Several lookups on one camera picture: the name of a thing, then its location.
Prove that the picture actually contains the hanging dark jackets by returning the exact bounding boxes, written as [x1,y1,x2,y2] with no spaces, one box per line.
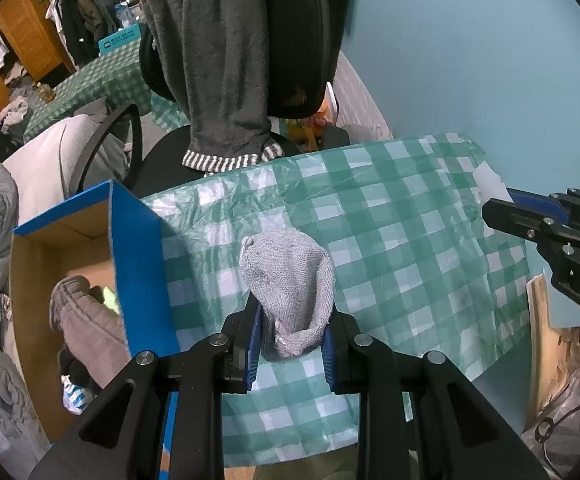
[45,0,121,70]

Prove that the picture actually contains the brown fuzzy sock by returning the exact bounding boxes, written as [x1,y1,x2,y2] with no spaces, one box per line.
[49,275,130,388]

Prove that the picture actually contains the dark grey striped-cuff garment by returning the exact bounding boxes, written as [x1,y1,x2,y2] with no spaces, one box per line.
[145,0,283,174]

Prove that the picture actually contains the far green checkered table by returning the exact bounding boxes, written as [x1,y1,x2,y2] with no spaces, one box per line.
[23,39,189,142]

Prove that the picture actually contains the black office chair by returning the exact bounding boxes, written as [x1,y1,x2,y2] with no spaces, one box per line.
[68,0,346,197]

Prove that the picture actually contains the orange snack bag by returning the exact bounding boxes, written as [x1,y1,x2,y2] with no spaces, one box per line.
[280,99,339,153]

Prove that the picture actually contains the light green microfiber cloth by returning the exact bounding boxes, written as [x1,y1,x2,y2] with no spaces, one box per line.
[102,286,121,315]

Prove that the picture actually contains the light grey knit sock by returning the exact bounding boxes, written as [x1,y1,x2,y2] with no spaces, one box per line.
[239,229,335,362]

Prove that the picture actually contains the teal plastic crate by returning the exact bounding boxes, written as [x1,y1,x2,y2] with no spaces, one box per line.
[98,23,147,56]

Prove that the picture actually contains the blue cardboard box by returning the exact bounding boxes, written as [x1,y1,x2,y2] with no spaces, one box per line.
[8,179,181,480]

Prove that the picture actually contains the wooden louvered wardrobe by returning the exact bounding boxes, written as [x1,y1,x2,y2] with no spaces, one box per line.
[0,0,75,111]

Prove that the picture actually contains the black sock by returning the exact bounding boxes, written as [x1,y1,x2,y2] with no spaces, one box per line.
[58,346,101,393]

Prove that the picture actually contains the green checkered tablecloth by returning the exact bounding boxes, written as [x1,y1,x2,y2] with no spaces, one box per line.
[139,131,534,468]

